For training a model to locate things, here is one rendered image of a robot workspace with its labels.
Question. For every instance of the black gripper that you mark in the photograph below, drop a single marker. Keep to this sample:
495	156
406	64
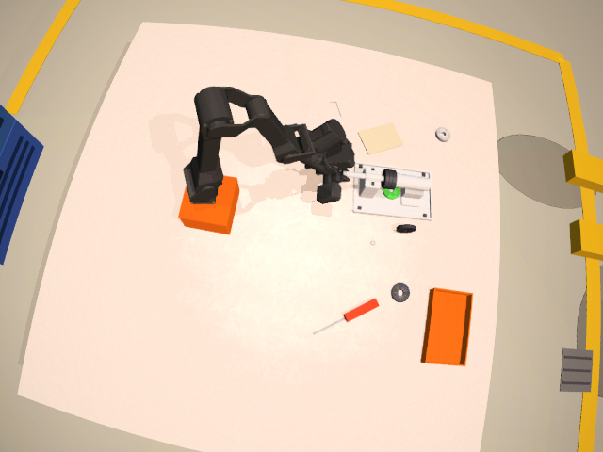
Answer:
331	190

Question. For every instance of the white metal shaft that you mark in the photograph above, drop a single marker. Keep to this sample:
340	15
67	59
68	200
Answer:
358	175

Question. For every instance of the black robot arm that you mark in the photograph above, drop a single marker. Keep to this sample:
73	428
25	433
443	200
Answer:
203	173

